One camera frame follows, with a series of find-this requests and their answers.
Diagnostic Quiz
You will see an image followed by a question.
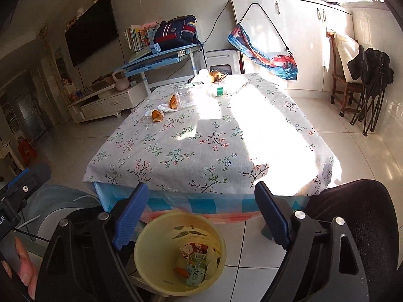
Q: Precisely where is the red bag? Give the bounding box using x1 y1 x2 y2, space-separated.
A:
17 137 37 165

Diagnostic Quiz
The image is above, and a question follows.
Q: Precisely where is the black wall cable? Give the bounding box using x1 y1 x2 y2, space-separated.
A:
201 2 229 43

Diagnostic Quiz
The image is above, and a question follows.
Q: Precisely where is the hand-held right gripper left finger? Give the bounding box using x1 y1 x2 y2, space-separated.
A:
37 182 149 302

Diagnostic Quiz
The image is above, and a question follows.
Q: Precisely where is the grey-green cushion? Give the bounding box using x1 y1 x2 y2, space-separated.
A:
17 185 102 254

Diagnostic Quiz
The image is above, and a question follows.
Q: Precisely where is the black office chair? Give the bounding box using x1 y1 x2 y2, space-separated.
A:
301 179 399 302

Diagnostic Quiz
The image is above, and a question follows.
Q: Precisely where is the wooden chair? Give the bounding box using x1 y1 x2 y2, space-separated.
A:
326 30 362 116

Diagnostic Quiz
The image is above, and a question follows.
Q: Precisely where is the row of books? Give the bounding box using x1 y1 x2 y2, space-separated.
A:
124 24 155 53

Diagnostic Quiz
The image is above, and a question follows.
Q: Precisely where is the fruit bowl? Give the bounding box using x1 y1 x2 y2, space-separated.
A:
209 70 228 84

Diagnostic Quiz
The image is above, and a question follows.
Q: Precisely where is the blue milk carton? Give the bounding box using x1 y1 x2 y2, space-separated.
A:
184 253 209 287

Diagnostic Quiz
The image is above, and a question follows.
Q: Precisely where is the person's left hand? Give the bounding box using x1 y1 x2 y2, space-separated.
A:
14 237 41 301

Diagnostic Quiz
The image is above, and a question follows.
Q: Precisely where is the white cabinet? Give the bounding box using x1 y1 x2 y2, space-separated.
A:
228 0 355 93

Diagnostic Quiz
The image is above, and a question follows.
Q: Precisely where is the table with floral cloth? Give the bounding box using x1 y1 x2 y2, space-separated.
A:
82 73 334 196

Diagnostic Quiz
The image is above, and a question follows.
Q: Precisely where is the clear bottle with green label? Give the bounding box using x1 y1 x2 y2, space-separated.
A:
206 86 228 99

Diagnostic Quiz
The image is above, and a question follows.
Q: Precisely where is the cream television stand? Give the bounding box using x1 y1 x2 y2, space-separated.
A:
67 82 148 124

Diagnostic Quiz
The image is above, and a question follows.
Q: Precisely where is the blue study desk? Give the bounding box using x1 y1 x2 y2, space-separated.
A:
115 45 204 95

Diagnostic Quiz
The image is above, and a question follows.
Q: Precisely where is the wall television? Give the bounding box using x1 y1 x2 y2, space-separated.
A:
64 0 119 67

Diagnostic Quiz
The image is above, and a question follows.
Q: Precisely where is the black folding chair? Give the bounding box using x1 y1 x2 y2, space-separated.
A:
348 46 395 136

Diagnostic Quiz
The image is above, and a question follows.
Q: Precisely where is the white cloth on chair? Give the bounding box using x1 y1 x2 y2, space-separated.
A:
334 33 361 84

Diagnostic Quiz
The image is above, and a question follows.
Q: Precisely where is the dark striped backpack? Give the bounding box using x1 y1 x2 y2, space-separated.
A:
153 15 199 50

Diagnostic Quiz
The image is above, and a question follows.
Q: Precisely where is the red snack wrapper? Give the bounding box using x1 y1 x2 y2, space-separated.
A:
180 242 207 259

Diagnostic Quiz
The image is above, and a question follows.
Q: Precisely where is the clear plastic container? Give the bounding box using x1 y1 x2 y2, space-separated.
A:
173 83 203 108

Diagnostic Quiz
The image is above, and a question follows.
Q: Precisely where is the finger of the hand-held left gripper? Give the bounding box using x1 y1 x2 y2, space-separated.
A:
0 164 52 210

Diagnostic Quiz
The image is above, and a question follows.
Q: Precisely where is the colourful printed hanging bag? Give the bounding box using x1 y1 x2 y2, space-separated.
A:
227 3 298 81

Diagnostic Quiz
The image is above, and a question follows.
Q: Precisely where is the beige kettlebell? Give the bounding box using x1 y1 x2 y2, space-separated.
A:
112 70 130 91

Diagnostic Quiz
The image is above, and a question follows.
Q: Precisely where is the yellow plastic bin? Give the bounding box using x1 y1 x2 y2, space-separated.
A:
134 211 226 297

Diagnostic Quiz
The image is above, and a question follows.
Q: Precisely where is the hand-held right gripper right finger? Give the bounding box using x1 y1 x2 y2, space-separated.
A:
254 181 370 302

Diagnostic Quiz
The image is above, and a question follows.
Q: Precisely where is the white crumpled tissue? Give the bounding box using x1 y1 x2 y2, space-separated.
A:
146 101 177 118

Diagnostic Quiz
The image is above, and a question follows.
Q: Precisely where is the blue checked undercloth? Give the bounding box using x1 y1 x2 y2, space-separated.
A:
94 182 312 224

